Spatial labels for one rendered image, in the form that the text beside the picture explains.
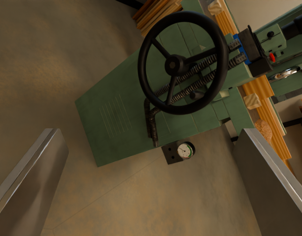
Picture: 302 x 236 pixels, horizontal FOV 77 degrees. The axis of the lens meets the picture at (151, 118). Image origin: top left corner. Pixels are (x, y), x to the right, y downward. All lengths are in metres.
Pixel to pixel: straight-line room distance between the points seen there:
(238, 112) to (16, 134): 0.98
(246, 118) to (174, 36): 0.40
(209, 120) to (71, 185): 0.79
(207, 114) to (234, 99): 0.11
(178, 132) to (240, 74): 0.34
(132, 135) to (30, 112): 0.55
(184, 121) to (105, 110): 0.47
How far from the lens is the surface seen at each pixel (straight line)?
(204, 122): 0.74
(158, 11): 2.26
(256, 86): 0.77
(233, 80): 0.60
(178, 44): 0.78
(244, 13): 3.35
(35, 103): 1.20
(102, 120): 1.09
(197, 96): 0.48
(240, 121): 0.70
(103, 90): 1.05
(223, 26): 0.90
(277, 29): 0.82
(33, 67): 1.31
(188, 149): 0.72
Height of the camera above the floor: 1.03
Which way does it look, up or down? 37 degrees down
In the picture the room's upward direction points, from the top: 65 degrees clockwise
